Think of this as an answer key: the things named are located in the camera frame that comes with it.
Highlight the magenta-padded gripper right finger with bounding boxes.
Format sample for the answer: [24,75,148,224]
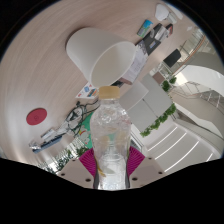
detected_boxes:
[125,145,167,190]

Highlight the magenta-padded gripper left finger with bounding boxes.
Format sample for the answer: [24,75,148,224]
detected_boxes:
[56,148,100,190]

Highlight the clear bottle with wooden cap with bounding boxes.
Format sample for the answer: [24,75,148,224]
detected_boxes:
[89,85,132,191]

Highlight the row of tall green plants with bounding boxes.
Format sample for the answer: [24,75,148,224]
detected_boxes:
[36,146,91,174]

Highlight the ceiling light strips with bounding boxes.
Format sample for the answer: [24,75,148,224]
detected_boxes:
[146,128,214,173]

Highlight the white cabinet topped with plants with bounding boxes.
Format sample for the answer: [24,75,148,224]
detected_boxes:
[126,73,178,138]

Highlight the white chair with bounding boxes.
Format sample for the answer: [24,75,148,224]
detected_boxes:
[119,81,149,111]

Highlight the flat round red coaster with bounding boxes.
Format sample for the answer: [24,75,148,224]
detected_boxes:
[26,107,48,126]

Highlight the colourful sticker sheet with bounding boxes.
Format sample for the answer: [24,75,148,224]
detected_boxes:
[75,83,100,100]

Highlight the brown planter with green plants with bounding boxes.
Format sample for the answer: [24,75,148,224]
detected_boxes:
[152,71,178,93]

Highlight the black chair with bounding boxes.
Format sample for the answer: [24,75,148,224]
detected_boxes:
[163,48,183,68]

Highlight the white mug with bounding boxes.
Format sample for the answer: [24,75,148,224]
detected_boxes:
[65,27,138,88]

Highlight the black folder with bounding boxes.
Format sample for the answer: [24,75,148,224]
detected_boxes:
[136,23,174,56]

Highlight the glass balustrade with wooden handrail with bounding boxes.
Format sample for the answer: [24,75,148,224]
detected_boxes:
[181,31,216,64]

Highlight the small blue packet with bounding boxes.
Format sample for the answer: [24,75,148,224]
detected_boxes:
[137,19,154,37]

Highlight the small red and black case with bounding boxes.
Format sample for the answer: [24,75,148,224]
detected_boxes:
[165,23,174,37]

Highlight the white power adapter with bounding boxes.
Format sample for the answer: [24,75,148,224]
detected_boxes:
[168,11,184,24]

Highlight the white computer mouse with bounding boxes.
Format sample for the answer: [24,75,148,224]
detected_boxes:
[154,3,172,22]

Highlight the tangled black cables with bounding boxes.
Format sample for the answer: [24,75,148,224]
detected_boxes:
[64,99,101,136]

